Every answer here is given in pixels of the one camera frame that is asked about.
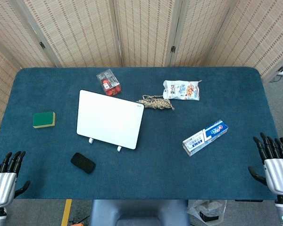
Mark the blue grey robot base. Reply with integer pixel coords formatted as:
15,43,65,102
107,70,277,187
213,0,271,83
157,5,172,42
89,199,189,226

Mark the white snack bag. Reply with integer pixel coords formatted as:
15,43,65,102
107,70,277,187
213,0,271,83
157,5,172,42
162,80,202,101

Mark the coiled beige rope bundle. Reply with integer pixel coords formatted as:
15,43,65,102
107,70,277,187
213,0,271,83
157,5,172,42
136,94,175,111

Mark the black whiteboard eraser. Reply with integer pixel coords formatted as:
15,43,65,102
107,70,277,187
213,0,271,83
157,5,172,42
70,152,96,174

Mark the green yellow sponge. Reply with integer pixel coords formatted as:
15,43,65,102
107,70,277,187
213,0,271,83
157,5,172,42
33,112,56,129

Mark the white rectangular board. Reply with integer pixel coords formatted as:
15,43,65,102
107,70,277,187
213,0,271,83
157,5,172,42
76,89,145,150

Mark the clear plastic bag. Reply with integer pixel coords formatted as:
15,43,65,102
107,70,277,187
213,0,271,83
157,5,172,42
186,200,227,223

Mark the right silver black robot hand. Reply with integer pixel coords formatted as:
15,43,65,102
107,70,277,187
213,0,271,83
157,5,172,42
248,132,283,196

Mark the yellow floor tape strip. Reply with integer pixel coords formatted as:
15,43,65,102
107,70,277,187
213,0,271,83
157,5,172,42
61,199,73,226

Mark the blue table cloth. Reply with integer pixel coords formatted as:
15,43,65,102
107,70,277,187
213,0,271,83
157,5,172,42
0,67,280,201

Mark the blue white toothpaste box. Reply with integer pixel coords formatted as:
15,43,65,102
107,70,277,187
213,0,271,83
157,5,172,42
182,119,229,157

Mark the woven folding screen panel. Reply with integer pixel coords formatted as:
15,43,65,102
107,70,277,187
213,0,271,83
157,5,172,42
0,0,61,69
109,0,180,68
206,0,283,83
10,0,123,68
165,0,239,68
0,35,22,125

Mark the clear box with red items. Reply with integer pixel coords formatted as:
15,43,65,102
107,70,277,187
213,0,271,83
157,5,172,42
96,68,123,97

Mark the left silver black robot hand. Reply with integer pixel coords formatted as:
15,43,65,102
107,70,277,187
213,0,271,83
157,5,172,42
0,151,31,209

